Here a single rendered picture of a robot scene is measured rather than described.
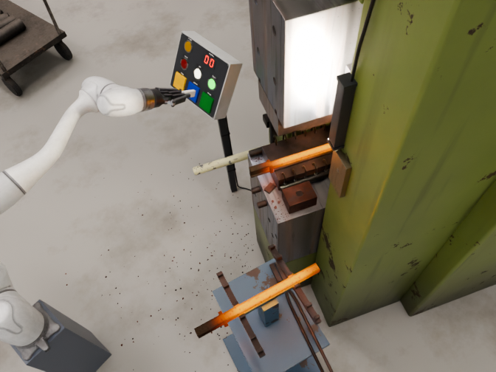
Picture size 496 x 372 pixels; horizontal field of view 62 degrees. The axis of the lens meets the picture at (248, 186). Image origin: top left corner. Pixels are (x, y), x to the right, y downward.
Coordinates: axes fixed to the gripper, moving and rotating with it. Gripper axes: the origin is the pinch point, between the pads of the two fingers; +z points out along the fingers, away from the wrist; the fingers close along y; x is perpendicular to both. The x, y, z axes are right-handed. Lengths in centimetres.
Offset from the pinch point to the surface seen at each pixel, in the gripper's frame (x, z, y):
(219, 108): -5.1, 14.7, 6.9
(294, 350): -51, -15, 100
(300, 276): -20, -16, 88
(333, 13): 59, -22, 63
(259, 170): -11.3, 5.0, 44.6
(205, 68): 8.1, 13.2, -6.4
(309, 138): 1, 30, 47
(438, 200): 20, 9, 106
